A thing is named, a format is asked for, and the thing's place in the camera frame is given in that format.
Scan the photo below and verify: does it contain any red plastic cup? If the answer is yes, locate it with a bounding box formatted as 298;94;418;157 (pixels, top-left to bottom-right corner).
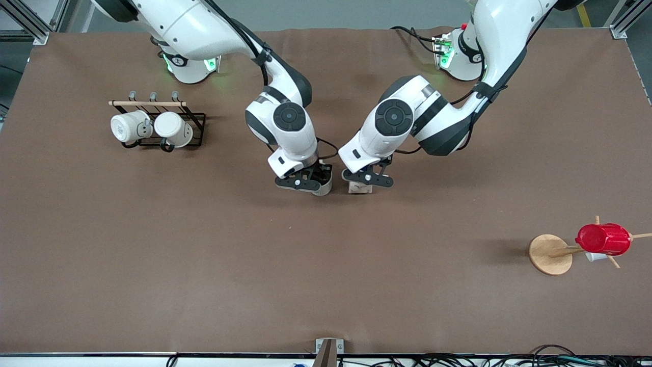
576;223;633;256

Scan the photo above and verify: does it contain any wooden mug tree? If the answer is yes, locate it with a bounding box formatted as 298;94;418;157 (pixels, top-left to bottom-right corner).
528;216;652;276

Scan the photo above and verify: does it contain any black wire mug rack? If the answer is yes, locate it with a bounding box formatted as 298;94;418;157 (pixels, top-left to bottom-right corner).
108;91;207;153

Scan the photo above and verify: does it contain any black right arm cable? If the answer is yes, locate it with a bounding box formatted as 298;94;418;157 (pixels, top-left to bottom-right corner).
203;0;340;160

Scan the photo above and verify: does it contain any black base cable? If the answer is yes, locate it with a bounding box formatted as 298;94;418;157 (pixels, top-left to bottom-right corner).
391;25;440;55

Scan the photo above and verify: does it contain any grey metal bracket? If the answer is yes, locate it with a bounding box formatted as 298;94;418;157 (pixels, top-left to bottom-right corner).
315;338;345;367

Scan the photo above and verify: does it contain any black cable bundle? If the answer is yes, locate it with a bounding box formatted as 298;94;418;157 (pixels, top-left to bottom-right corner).
336;345;652;367

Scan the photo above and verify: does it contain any aluminium frame profile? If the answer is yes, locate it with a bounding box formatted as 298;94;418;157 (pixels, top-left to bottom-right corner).
0;0;70;45
608;0;652;40

